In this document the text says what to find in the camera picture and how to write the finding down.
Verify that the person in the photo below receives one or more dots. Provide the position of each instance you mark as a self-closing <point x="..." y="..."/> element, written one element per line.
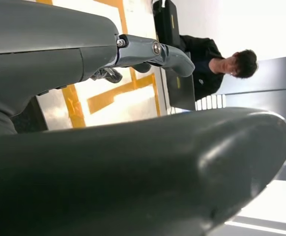
<point x="207" y="71"/>

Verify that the black equipment case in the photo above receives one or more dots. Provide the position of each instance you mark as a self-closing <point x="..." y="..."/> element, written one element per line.
<point x="166" y="22"/>
<point x="182" y="94"/>

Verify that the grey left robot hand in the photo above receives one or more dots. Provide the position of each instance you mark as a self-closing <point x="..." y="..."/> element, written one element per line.
<point x="109" y="179"/>

